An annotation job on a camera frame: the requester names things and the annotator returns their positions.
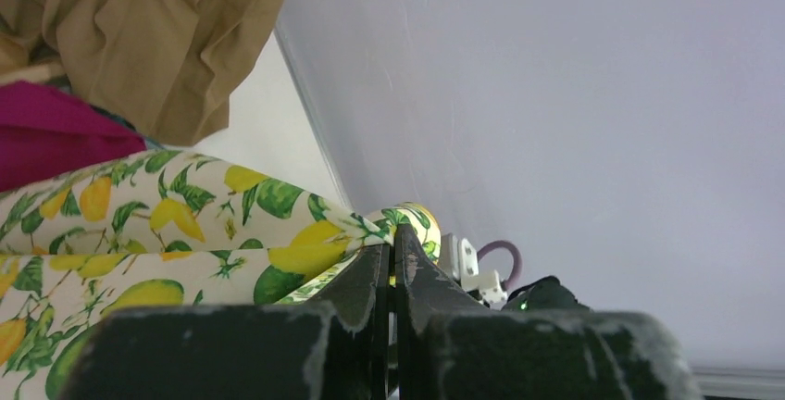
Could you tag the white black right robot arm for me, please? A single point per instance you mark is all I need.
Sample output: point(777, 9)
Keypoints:
point(545, 293)

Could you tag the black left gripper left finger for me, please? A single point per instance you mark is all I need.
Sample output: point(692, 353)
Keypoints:
point(333, 346)

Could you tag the brown skirt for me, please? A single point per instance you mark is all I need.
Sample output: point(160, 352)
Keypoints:
point(168, 67)

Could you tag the magenta cloth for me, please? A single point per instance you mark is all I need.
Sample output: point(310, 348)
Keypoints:
point(45, 132)

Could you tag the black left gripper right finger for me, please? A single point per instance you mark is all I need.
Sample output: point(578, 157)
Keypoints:
point(452, 347)

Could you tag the yellow patterned cloth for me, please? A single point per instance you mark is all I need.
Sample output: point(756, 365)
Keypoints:
point(162, 227)

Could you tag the teal plastic basket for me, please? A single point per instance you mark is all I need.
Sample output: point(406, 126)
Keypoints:
point(150, 144)

